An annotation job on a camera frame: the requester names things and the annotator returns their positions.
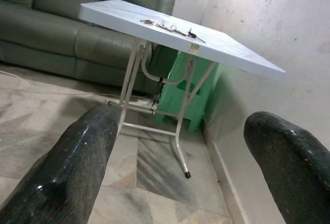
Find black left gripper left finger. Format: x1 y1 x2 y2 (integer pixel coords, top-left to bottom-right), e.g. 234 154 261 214
0 104 120 224

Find white folding table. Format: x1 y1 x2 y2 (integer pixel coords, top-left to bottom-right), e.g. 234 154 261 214
78 0 286 179

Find black hanging strap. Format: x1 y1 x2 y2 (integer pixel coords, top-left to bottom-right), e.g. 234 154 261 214
151 78 164 111

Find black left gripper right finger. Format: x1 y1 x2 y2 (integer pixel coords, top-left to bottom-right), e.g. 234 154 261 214
243 110 330 224

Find green leather sofa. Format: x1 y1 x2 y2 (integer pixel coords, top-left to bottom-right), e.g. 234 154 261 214
0 0 176 97

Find green plastic stool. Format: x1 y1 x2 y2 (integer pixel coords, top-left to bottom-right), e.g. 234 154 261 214
157 52 220 133

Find black headed key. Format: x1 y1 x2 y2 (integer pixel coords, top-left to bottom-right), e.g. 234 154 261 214
187 27 207 43

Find keys on metal rings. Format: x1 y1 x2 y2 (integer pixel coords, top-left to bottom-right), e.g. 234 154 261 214
154 20 188 37

